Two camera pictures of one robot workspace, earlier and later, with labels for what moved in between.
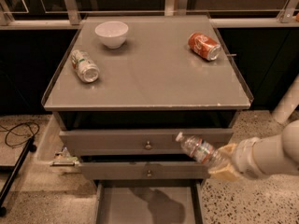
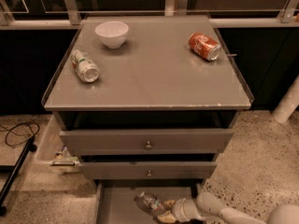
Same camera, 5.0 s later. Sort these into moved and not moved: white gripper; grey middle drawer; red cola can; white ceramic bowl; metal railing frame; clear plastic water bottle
Moved: clear plastic water bottle; white gripper
Not moved: red cola can; white ceramic bowl; grey middle drawer; metal railing frame
